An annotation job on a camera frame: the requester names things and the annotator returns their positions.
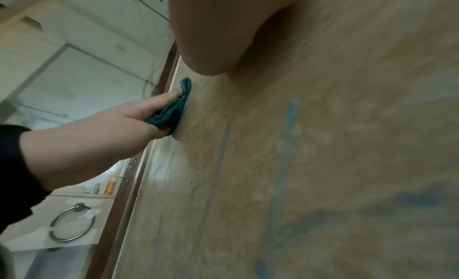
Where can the person's left forearm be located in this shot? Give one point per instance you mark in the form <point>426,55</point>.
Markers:
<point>53,156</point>

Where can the person's left hand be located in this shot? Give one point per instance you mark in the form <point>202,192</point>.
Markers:
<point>132,122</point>

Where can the person's right hand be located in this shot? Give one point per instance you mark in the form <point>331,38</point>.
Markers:
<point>215,28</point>

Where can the brown wooden door frame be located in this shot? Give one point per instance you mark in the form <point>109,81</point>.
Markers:
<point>123,193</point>

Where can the orange bottle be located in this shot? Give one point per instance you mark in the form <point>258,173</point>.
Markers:
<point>110,185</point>

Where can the light wooden door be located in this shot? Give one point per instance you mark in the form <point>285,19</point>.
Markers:
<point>322,159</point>

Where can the teal cleaning cloth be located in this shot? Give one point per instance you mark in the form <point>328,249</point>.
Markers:
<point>171,110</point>

